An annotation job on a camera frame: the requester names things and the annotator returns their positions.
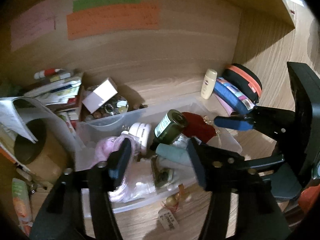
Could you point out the red cloth pouch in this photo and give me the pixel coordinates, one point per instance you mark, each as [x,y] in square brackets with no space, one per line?
[196,127]

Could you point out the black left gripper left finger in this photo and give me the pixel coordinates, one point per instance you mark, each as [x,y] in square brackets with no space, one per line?
[61,214]

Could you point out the green orange tube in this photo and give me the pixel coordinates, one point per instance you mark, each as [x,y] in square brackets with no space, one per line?
[21,202]

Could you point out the pink sticky paper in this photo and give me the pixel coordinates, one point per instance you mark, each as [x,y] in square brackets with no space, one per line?
[32,24]

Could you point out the pink notebook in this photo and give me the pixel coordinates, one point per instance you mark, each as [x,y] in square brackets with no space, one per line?
[230,111]

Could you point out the orange sticky paper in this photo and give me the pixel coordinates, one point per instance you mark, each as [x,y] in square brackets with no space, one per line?
[109,18]

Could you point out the teal tube with clear cap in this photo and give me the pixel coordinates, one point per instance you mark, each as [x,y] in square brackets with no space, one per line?
[174,154]

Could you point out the small white cardboard box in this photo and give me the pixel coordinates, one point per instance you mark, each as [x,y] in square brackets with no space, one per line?
[100,95]

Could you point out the clear plastic bowl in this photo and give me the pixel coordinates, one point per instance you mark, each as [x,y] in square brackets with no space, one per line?
[108,124]

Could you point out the stack of books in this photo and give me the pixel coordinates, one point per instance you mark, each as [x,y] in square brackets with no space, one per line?
[64,94]

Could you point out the blue pencil case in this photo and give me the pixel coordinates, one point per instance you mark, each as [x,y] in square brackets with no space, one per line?
[233,96]

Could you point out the clear plastic storage bin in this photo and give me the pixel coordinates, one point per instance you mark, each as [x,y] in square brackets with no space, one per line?
[139,189]

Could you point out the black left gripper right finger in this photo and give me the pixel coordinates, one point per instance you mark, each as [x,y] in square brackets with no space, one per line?
[222,173]

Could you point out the white pink jar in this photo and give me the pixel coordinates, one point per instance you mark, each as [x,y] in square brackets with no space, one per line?
[140,132]

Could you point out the orange book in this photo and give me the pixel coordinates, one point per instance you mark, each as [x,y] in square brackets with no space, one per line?
[7,155]

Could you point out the dark green glass bottle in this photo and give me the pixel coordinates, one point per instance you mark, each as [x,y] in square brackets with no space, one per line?
[169,128]

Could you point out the red white glue stick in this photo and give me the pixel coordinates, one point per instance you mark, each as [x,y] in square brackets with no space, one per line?
[47,72]

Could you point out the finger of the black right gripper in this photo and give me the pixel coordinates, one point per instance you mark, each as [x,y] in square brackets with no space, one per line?
[245,122]
[264,164]

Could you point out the white printed paper sheet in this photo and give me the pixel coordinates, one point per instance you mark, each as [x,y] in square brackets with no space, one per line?
[17,111]

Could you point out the black orange zip pouch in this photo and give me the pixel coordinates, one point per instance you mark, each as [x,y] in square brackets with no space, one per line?
[245,80]

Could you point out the cream lotion bottle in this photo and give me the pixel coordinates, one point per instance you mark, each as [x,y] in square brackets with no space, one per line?
[208,83]

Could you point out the green sticky paper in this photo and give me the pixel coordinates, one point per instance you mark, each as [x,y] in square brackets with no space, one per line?
[87,4]

